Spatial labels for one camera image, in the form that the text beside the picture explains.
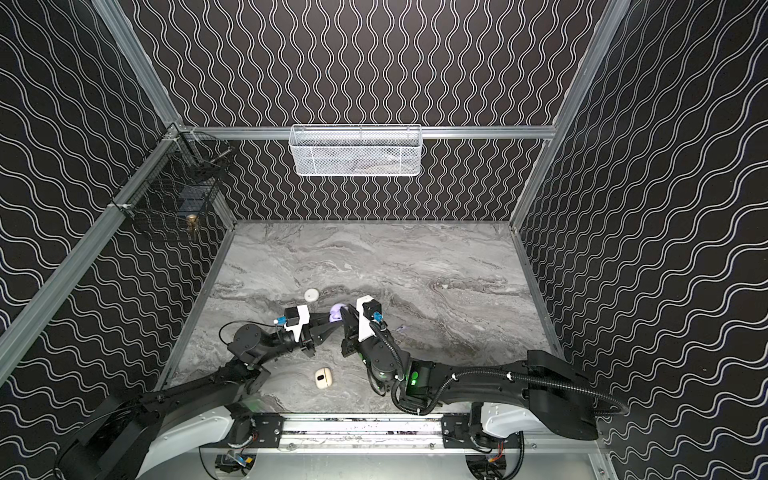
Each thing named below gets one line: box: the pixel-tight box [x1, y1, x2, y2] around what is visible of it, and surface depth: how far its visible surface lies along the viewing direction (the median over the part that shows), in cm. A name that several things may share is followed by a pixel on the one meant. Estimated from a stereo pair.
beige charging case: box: [315, 367, 333, 389], surface depth 83 cm
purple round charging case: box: [329, 303, 348, 323], surface depth 70 cm
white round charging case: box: [304, 288, 319, 302], surface depth 100 cm
